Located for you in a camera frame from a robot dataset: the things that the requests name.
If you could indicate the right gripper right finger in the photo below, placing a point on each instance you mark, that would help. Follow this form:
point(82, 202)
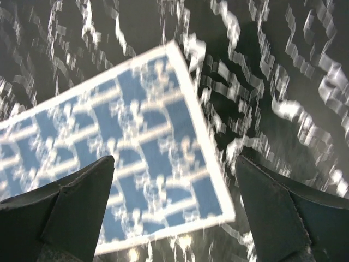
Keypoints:
point(290, 221)

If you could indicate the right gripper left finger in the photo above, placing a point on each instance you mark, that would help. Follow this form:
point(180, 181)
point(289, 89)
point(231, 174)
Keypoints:
point(59, 221)

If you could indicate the blue white patterned towel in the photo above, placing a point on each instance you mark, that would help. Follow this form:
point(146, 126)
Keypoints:
point(144, 112)

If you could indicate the black marble pattern mat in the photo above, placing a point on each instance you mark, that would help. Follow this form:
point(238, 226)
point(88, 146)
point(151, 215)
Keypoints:
point(271, 78)

